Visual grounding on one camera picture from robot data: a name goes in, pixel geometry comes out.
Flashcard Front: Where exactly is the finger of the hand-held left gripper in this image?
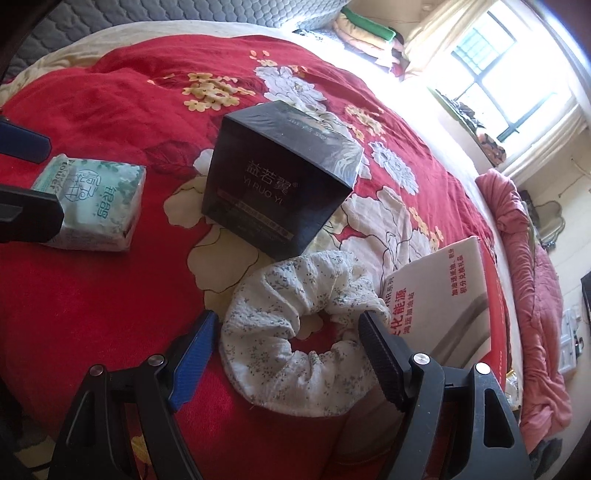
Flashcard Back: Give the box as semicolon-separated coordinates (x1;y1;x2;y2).
0;117;52;164
0;185;66;245

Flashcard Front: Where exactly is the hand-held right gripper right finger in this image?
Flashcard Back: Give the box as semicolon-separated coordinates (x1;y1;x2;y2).
358;310;529;480

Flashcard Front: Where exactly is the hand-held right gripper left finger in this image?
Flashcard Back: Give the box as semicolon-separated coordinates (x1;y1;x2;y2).
48;310;220;480

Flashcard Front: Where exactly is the green white tissue pack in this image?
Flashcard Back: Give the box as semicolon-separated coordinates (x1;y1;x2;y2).
31;154;147;253

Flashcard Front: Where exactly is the white floral scrunchie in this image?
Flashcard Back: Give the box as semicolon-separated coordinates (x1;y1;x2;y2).
219;250;394;417

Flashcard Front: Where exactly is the red floral blanket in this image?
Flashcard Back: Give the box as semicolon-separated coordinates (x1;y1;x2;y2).
0;34;514;480

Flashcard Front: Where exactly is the pink quilt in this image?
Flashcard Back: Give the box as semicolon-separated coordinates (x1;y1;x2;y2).
475;168;574;445

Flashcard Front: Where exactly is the white cabinet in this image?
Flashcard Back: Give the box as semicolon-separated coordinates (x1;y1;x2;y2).
558;308;585;376

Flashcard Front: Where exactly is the dark square box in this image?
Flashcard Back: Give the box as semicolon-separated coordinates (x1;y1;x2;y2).
201;100;364;260

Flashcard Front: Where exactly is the grey quilted headboard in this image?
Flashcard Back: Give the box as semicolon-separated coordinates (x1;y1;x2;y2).
0;0;352;88

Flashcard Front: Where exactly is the black television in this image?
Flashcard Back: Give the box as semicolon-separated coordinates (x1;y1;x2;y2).
579;272;591;325

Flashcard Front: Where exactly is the ornate framed mirror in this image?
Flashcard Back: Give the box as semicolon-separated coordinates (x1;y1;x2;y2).
531;200;567;251

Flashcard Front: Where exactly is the orange patterned cushion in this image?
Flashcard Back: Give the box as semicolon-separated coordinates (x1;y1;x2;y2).
477;130;509;168

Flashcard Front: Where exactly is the pile of dark clothes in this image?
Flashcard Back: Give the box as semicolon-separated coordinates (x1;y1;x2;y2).
442;91;483;134

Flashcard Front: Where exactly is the cream curtain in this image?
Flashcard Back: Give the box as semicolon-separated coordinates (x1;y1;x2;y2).
500;104;583;182
402;0;491;80

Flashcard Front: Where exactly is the dark patterned pillow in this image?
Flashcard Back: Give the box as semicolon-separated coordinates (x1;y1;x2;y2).
293;28;339;43

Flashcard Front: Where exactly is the window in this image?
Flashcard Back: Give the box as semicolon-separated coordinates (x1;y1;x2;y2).
450;9;579;140

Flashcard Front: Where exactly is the yellow folded blanket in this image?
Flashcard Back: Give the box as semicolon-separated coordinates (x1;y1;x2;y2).
335;16;394;48

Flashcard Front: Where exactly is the green folded blanket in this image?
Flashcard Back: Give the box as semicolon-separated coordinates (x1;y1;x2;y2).
346;9;399;41

